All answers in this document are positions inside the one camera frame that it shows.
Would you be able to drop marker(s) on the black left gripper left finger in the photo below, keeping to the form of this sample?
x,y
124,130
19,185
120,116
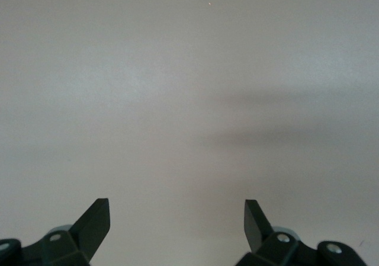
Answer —
x,y
89,227

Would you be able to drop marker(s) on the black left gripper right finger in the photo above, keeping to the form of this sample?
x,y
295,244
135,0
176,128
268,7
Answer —
x,y
254,227

